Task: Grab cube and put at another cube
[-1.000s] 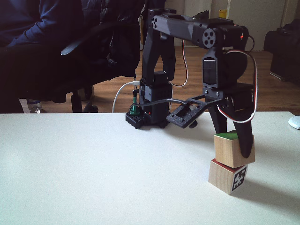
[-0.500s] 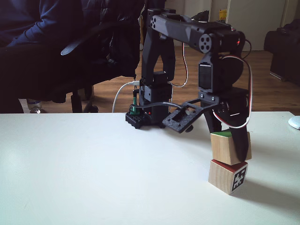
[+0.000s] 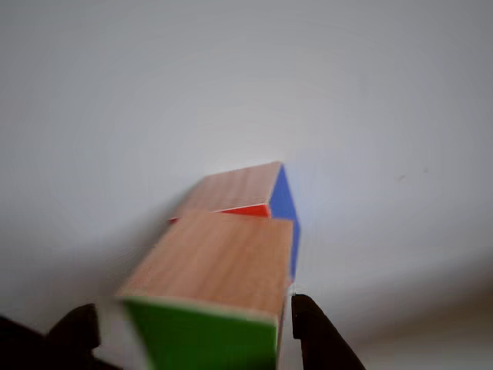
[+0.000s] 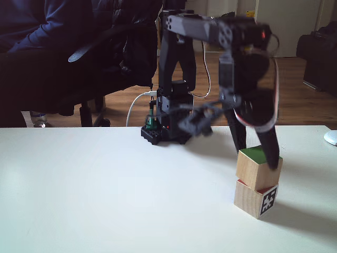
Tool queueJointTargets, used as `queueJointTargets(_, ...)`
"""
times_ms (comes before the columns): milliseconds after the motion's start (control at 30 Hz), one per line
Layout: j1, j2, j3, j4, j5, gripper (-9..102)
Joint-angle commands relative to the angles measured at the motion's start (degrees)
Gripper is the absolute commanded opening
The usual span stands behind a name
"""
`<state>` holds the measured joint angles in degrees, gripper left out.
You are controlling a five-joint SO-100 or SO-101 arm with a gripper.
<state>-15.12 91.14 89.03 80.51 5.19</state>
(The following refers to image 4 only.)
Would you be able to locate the wooden cube with green face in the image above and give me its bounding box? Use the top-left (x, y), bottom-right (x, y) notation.
top-left (235, 147), bottom-right (284, 191)

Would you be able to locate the wooden cube with red face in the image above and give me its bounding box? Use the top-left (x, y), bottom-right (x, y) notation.
top-left (233, 179), bottom-right (279, 220)

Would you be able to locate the white round object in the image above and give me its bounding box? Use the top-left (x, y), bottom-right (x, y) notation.
top-left (323, 129), bottom-right (337, 146)

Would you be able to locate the black sofa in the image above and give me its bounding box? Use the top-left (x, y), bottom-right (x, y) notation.
top-left (296, 21), bottom-right (337, 93)

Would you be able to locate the green connector block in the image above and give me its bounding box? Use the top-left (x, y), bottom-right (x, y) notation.
top-left (146, 101), bottom-right (158, 130)

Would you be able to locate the black jacket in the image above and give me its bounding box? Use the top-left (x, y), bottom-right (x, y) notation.
top-left (110, 0), bottom-right (163, 89)

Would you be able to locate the black office chair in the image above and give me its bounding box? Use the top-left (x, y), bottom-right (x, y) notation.
top-left (57, 25), bottom-right (158, 128)

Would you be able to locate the clear plastic bottle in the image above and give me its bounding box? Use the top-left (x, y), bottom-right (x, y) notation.
top-left (30, 110), bottom-right (49, 129)

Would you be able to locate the person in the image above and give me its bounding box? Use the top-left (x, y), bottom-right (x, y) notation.
top-left (0, 0), bottom-right (111, 128)

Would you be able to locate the red and white cable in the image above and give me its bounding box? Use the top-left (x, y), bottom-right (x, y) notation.
top-left (234, 56), bottom-right (281, 132)

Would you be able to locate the thin white cable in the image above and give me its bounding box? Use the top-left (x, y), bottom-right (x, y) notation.
top-left (193, 42), bottom-right (212, 99)

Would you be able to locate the grey camera box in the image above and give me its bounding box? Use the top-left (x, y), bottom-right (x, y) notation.
top-left (179, 104), bottom-right (222, 138)

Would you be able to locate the thick white cable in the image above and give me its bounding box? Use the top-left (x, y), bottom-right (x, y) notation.
top-left (125, 91), bottom-right (158, 128)

